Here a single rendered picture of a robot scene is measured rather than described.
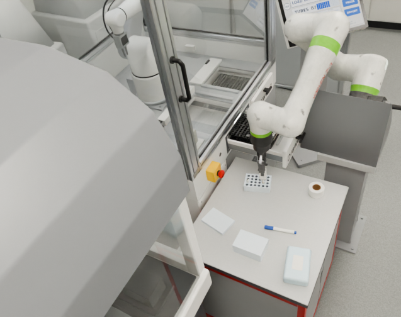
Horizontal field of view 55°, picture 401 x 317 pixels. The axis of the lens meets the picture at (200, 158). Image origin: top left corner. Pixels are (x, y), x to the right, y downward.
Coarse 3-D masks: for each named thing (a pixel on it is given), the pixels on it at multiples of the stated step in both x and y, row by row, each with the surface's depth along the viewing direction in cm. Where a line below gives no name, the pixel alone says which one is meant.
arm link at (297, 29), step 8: (296, 16) 159; (304, 16) 156; (312, 16) 153; (288, 24) 160; (296, 24) 157; (304, 24) 155; (288, 32) 161; (296, 32) 158; (304, 32) 156; (296, 40) 162; (304, 40) 160; (304, 48) 169; (344, 56) 184; (336, 64) 181; (344, 64) 183; (328, 72) 188; (336, 72) 186; (344, 72) 184; (336, 80) 192; (344, 80) 188
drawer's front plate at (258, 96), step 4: (268, 76) 221; (272, 76) 223; (264, 80) 219; (268, 80) 219; (272, 80) 225; (264, 84) 216; (268, 84) 221; (272, 84) 227; (260, 88) 214; (272, 88) 229; (256, 92) 211; (260, 92) 212; (264, 92) 219; (256, 96) 209; (260, 96) 214; (252, 100) 207; (256, 100) 210; (260, 100) 215; (264, 100) 222
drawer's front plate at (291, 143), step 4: (288, 140) 181; (292, 140) 181; (296, 140) 188; (288, 144) 179; (292, 144) 183; (284, 148) 178; (288, 148) 178; (292, 148) 185; (284, 152) 176; (288, 152) 180; (284, 156) 178; (288, 156) 182; (284, 160) 180; (284, 164) 182
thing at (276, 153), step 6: (228, 138) 193; (282, 138) 196; (288, 138) 195; (228, 144) 194; (234, 144) 192; (240, 144) 190; (246, 144) 188; (282, 144) 193; (240, 150) 193; (246, 150) 191; (252, 150) 188; (270, 150) 183; (276, 150) 190; (282, 150) 190; (270, 156) 185; (276, 156) 183; (282, 156) 181; (282, 162) 184
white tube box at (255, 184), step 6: (246, 174) 187; (252, 174) 187; (258, 174) 186; (252, 180) 184; (258, 180) 184; (264, 180) 184; (270, 180) 183; (246, 186) 182; (252, 186) 182; (258, 186) 183; (264, 186) 181; (270, 186) 181; (264, 192) 182
